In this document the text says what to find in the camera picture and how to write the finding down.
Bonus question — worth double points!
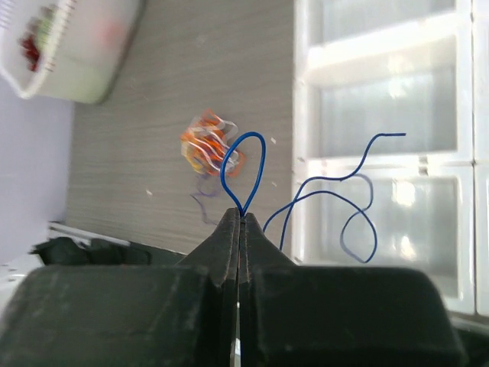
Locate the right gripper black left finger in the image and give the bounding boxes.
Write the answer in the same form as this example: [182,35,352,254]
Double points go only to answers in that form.
[1,209,240,366]

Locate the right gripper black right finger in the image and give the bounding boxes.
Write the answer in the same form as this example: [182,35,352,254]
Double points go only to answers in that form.
[239,214,466,366]

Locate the colourful wire bundle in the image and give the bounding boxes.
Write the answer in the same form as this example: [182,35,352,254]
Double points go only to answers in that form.
[179,108,245,178]

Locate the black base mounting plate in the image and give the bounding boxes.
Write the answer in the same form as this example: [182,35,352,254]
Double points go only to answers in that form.
[30,237,186,266]

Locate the white compartment tray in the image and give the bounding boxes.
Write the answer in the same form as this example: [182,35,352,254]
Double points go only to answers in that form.
[290,1,488,315]

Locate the white plastic fruit basket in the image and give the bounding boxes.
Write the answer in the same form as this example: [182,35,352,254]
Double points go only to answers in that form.
[1,1,145,104]

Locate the dark red grape bunch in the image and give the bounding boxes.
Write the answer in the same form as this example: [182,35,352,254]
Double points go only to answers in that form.
[20,34,40,72]

